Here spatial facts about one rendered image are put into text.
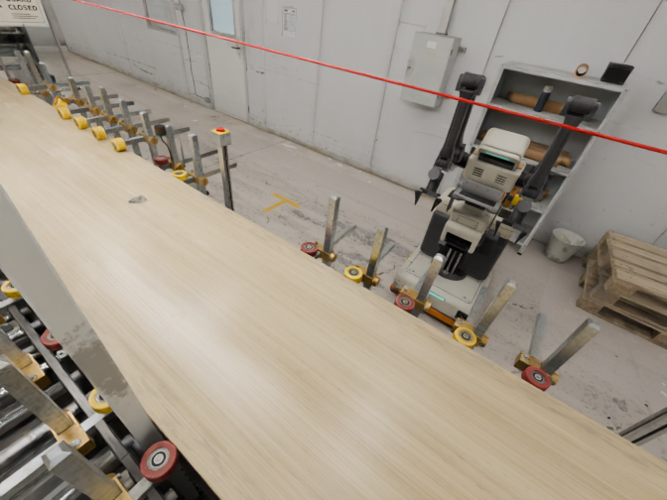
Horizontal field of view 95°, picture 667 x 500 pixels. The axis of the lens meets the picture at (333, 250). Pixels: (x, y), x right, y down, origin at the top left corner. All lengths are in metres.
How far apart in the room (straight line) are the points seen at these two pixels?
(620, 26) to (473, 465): 3.29
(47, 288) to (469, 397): 1.07
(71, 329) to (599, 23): 3.68
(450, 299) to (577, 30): 2.44
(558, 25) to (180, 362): 3.58
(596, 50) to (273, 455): 3.55
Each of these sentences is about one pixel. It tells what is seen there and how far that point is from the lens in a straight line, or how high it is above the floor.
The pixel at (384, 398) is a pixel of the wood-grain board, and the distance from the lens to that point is 1.04.
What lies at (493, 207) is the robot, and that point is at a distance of 1.87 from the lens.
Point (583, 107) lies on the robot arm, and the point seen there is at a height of 1.60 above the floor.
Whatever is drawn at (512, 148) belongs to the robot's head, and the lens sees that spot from 1.83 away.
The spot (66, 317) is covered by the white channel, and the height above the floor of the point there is 1.35.
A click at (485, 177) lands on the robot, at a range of 1.94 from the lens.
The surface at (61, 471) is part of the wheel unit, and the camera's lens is 0.83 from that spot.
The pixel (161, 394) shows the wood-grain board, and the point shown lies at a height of 0.90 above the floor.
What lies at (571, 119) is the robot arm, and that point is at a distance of 1.61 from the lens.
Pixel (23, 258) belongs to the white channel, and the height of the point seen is 1.48.
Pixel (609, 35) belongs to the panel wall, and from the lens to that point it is 3.63.
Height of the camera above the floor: 1.81
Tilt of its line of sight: 39 degrees down
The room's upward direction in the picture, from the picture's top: 8 degrees clockwise
